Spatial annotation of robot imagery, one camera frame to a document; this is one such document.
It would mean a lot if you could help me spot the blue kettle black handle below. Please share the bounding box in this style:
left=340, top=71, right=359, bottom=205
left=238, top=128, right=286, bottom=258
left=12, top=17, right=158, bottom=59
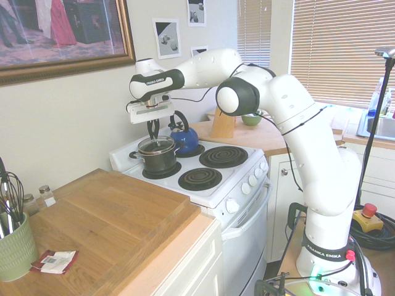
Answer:
left=168, top=110, right=199, bottom=155

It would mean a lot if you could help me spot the black coil burner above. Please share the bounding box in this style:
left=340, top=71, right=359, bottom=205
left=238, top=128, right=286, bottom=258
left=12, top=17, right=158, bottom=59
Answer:
left=176, top=143, right=206, bottom=159
left=199, top=145, right=249, bottom=169
left=141, top=162, right=183, bottom=180
left=178, top=168, right=223, bottom=192

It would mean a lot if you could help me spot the clear dish soap bottle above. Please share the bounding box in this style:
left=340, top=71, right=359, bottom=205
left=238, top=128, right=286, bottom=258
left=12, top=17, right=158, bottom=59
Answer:
left=368, top=77, right=385, bottom=112

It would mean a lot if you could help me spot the wooden knife block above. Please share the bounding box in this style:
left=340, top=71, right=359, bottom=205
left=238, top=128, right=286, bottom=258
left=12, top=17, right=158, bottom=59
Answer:
left=206, top=106, right=237, bottom=139

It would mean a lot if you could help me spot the large wooden cutting board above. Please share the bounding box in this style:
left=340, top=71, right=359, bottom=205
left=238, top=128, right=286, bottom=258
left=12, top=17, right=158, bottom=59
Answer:
left=30, top=168, right=202, bottom=277

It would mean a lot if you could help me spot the grey camera on stand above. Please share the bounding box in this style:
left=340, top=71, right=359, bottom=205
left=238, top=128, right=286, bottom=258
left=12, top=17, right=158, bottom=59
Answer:
left=374, top=45, right=395, bottom=59

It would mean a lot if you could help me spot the green ribbed utensil holder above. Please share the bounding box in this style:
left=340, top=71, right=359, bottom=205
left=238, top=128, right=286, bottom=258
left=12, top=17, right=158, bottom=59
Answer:
left=0, top=211, right=40, bottom=282

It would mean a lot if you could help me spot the black cooking pot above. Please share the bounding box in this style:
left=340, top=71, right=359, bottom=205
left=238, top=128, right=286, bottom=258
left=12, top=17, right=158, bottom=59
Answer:
left=128, top=144, right=185, bottom=175

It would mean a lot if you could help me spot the red and white packet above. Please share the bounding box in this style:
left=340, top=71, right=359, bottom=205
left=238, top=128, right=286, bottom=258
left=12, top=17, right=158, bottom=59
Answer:
left=30, top=249, right=79, bottom=274

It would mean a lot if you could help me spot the narrow wooden window blind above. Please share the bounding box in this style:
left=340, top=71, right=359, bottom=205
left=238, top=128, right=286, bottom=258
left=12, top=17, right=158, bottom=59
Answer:
left=236, top=0, right=273, bottom=69

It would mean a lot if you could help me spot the steel sink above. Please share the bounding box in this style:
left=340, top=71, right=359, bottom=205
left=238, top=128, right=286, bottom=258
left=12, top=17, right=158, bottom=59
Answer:
left=355, top=108, right=395, bottom=139

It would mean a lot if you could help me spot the white oven door handle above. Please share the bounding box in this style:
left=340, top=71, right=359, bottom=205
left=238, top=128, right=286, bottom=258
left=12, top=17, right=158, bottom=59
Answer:
left=220, top=180, right=274, bottom=241

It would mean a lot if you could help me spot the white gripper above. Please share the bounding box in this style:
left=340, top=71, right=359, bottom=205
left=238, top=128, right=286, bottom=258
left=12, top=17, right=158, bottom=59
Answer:
left=128, top=101, right=176, bottom=140

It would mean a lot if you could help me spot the silver utensil handle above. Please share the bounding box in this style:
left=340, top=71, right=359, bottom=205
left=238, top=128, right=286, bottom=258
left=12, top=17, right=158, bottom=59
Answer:
left=1, top=180, right=15, bottom=235

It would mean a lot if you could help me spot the thin black cable on arm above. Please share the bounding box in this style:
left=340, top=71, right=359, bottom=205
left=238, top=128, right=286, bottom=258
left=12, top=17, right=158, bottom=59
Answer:
left=168, top=63, right=330, bottom=194

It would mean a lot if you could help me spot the glass spice jar metal cap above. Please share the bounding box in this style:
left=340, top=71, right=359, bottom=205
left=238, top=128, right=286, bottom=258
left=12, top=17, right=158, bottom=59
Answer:
left=22, top=193, right=41, bottom=216

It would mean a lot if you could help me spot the grey paper print on wall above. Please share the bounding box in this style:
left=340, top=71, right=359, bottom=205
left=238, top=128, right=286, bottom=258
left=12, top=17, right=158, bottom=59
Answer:
left=190, top=45, right=209, bottom=58
left=186, top=0, right=208, bottom=28
left=152, top=17, right=183, bottom=60

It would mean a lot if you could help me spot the clear bottle with pump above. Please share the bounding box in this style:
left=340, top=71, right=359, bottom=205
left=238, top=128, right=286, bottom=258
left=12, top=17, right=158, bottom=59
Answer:
left=381, top=87, right=394, bottom=117

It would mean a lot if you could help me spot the green bowl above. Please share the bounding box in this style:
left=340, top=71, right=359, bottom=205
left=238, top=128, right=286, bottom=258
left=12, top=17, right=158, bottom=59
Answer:
left=241, top=112, right=264, bottom=126

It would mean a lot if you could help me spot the black cable bundle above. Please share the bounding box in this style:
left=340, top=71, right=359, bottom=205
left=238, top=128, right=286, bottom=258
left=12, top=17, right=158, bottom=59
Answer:
left=351, top=212, right=395, bottom=251

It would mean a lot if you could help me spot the gold framed painting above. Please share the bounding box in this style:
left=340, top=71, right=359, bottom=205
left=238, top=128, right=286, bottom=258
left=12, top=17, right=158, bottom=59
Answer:
left=0, top=0, right=138, bottom=87

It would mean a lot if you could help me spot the black clamp with screw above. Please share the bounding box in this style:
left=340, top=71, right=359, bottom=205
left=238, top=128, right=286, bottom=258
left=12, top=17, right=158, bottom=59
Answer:
left=254, top=271, right=291, bottom=296

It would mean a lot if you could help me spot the black and green clamp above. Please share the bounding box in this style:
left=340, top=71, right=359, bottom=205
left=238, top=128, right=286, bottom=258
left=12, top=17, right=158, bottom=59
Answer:
left=288, top=202, right=310, bottom=231

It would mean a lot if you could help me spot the black wire whisk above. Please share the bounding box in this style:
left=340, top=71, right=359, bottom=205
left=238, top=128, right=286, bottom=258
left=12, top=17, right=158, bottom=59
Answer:
left=0, top=171, right=25, bottom=231

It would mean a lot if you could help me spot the white electric stove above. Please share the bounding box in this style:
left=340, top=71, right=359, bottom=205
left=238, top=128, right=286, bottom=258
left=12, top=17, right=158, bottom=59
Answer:
left=109, top=125, right=274, bottom=296

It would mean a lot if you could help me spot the yellow emergency stop red button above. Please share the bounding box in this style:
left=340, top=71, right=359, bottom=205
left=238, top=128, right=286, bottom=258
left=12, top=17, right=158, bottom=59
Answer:
left=352, top=203, right=385, bottom=234

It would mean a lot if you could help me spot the white cabinet beside stove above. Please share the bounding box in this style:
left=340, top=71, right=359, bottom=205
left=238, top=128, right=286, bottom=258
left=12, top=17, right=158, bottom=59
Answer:
left=160, top=215, right=225, bottom=296

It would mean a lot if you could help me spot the wide wooden window blind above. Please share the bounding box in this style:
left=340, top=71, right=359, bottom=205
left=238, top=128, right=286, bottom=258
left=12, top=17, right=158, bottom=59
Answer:
left=291, top=0, right=395, bottom=109

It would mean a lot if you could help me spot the glass spice jar white label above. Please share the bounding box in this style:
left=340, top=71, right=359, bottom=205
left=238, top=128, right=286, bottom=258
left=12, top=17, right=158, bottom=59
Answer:
left=38, top=184, right=56, bottom=209

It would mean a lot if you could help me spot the black camera stand pole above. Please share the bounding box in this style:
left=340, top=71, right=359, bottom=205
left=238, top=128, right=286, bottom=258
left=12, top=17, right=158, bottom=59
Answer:
left=354, top=56, right=394, bottom=207

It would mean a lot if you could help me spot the white cabinet with metal knob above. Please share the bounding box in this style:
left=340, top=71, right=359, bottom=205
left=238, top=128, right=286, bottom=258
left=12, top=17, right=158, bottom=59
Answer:
left=265, top=144, right=395, bottom=263

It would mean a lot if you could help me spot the glass pot lid black handle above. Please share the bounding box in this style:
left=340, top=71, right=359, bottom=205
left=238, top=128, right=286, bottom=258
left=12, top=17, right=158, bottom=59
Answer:
left=137, top=136, right=177, bottom=154

